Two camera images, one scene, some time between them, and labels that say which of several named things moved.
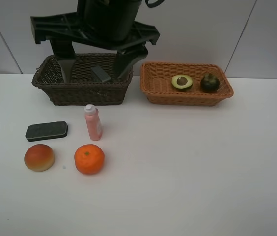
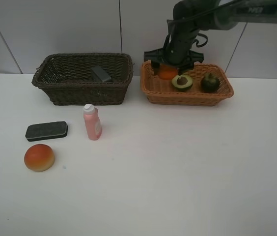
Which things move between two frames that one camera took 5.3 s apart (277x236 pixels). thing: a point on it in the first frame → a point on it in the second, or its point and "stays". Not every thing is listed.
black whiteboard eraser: x=46 y=130 stays
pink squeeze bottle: x=91 y=113 stays
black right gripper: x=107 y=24 → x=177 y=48
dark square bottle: x=99 y=74 stays
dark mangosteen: x=210 y=83 stays
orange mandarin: x=89 y=159 → x=167 y=72
